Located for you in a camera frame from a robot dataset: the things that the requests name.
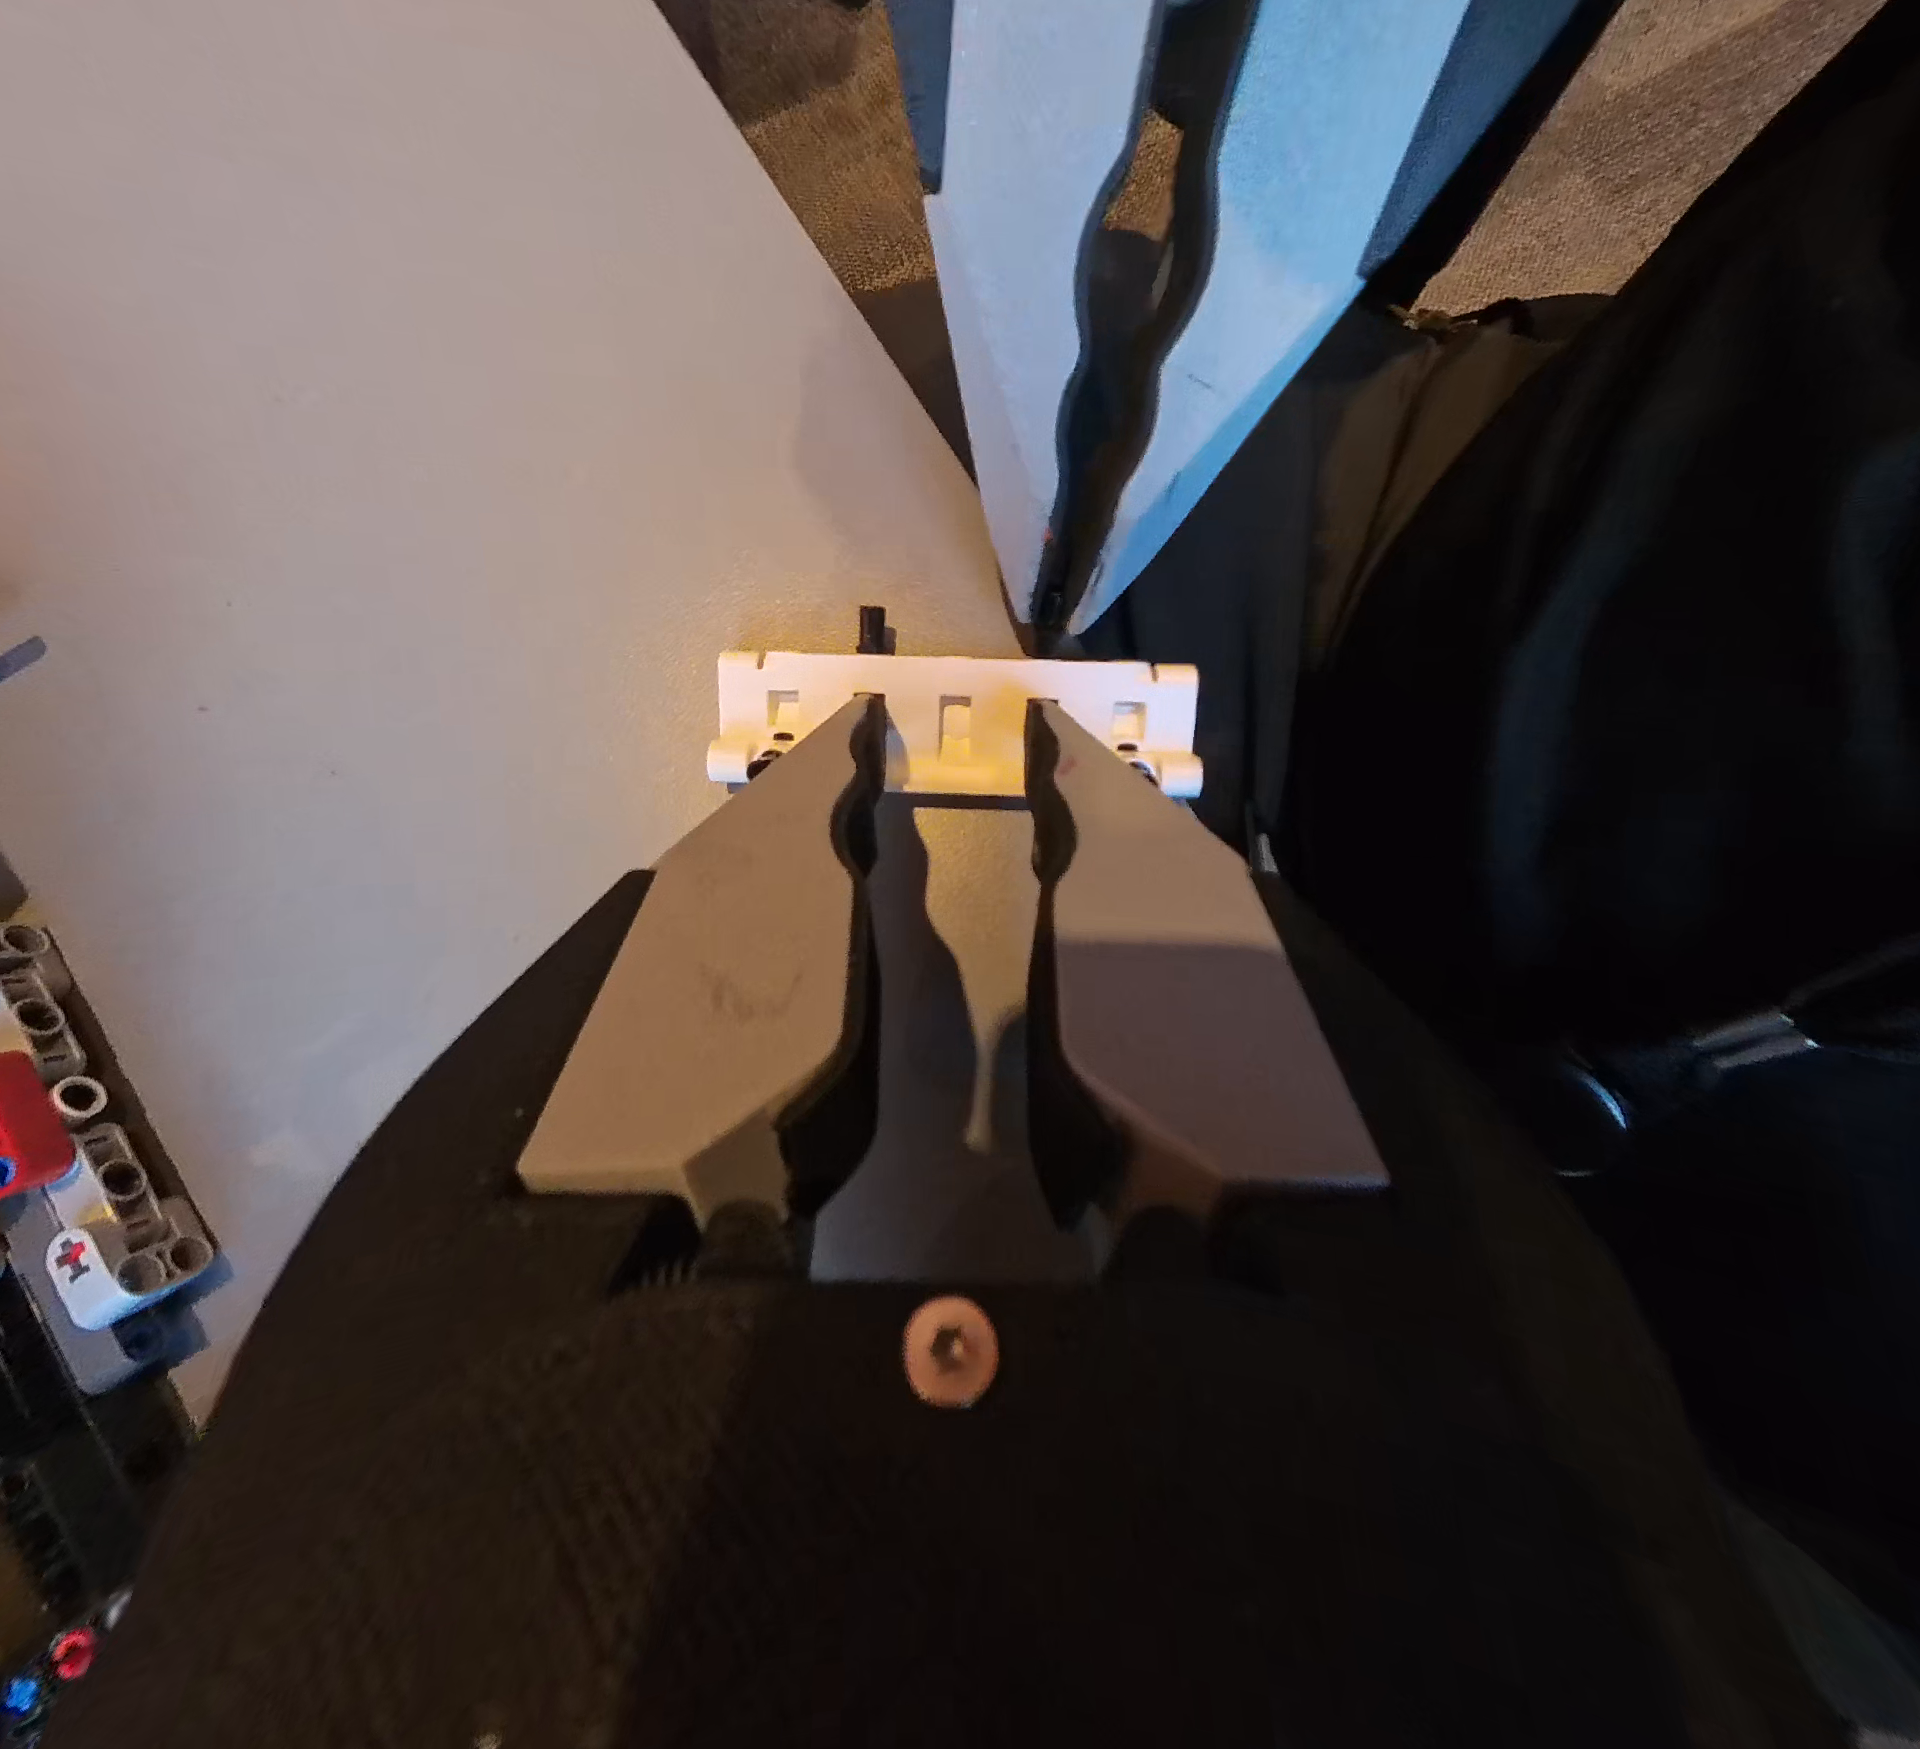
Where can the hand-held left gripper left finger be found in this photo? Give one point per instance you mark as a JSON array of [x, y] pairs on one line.
[[724, 1017]]

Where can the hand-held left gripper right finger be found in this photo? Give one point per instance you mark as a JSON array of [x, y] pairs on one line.
[[1199, 1026]]

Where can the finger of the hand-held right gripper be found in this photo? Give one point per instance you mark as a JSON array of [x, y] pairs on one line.
[[1292, 203], [1021, 126]]

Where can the white toy brick panel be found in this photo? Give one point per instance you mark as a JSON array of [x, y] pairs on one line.
[[965, 688]]

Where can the black toy connector pin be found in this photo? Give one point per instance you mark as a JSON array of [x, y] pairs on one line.
[[1053, 630], [871, 622]]

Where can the light grey desk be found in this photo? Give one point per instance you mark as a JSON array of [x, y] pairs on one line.
[[375, 355]]

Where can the person's torso in dark clothing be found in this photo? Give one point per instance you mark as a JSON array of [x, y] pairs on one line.
[[1653, 727]]

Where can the toy brick car model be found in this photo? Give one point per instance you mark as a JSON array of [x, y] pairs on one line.
[[89, 1183]]

